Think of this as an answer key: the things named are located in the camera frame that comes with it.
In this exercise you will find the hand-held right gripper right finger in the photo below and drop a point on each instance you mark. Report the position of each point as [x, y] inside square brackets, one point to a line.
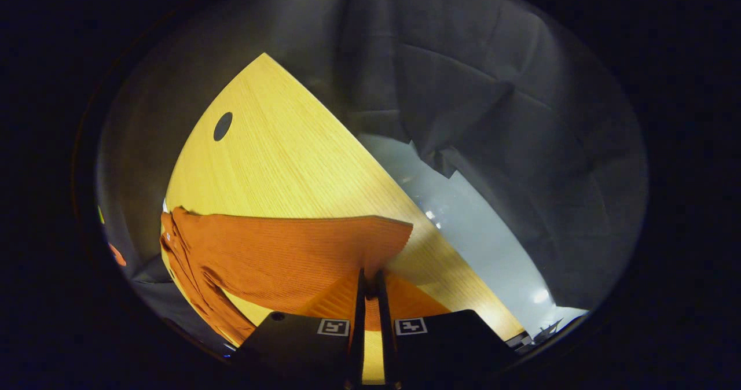
[451, 346]

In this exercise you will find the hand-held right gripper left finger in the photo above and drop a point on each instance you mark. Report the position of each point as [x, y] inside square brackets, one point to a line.
[301, 349]

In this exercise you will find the orange knitted cardigan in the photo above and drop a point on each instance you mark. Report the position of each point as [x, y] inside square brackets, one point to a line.
[278, 257]

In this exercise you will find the black backdrop cloth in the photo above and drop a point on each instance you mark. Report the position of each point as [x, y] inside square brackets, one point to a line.
[463, 89]

